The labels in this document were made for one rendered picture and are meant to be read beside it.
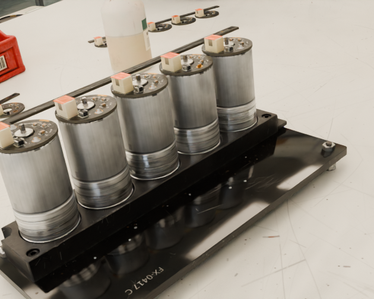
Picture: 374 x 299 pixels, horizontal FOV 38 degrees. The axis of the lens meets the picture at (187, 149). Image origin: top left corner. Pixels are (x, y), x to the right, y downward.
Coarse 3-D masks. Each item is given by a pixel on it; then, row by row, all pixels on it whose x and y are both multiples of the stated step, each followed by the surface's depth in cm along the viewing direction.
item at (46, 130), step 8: (32, 120) 21; (40, 120) 21; (48, 120) 21; (16, 128) 21; (32, 128) 21; (40, 128) 21; (48, 128) 20; (56, 128) 20; (32, 136) 20; (40, 136) 20; (48, 136) 20; (16, 144) 19; (24, 144) 20; (32, 144) 19; (40, 144) 19; (8, 152) 19; (16, 152) 19
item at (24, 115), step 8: (216, 32) 29; (224, 32) 29; (200, 40) 28; (184, 48) 27; (192, 48) 27; (144, 64) 26; (152, 64) 26; (128, 72) 25; (104, 80) 24; (80, 88) 24; (88, 88) 24; (96, 88) 24; (72, 96) 23; (40, 104) 23; (48, 104) 23; (24, 112) 22; (32, 112) 22; (40, 112) 22; (8, 120) 22; (16, 120) 22
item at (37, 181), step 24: (48, 144) 20; (0, 168) 20; (24, 168) 20; (48, 168) 20; (24, 192) 20; (48, 192) 20; (72, 192) 22; (24, 216) 21; (48, 216) 21; (72, 216) 22; (48, 240) 21
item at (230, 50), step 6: (234, 42) 27; (240, 42) 26; (246, 42) 27; (204, 48) 27; (228, 48) 26; (234, 48) 26; (246, 48) 26; (210, 54) 26; (216, 54) 26; (222, 54) 26; (228, 54) 26; (234, 54) 26
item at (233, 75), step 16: (224, 64) 26; (240, 64) 26; (224, 80) 26; (240, 80) 26; (224, 96) 27; (240, 96) 27; (224, 112) 27; (240, 112) 27; (224, 128) 28; (240, 128) 28
